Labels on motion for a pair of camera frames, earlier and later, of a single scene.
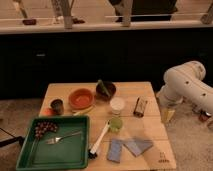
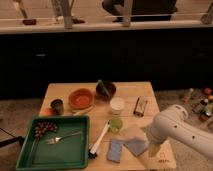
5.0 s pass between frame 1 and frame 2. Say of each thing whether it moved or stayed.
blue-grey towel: stayed
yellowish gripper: moved
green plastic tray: stayed
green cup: stayed
